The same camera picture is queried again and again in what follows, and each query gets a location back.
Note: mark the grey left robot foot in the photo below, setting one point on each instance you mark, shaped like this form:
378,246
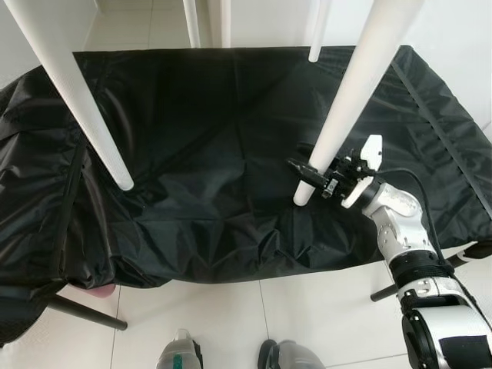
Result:
180,352

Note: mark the grey right robot foot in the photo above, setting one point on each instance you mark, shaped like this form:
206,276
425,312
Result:
290,356

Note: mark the black table cloth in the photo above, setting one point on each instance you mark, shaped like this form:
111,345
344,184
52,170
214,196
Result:
192,192

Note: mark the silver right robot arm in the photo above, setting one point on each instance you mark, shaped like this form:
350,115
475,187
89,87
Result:
415,254

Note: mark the grey robot foot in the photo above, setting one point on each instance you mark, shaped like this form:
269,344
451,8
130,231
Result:
180,352
290,356

